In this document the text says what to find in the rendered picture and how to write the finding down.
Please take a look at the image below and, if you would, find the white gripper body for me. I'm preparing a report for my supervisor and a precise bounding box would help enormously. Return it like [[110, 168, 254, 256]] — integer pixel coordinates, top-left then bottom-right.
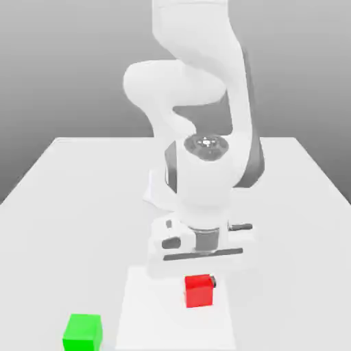
[[147, 244, 255, 278]]

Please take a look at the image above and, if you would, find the small red cube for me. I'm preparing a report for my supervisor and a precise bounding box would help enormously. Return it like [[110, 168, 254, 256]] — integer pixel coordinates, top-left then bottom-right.
[[184, 274, 215, 308]]

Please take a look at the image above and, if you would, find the small green cube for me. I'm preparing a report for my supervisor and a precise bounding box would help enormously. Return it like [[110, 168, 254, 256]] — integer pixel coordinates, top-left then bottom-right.
[[62, 313, 103, 351]]

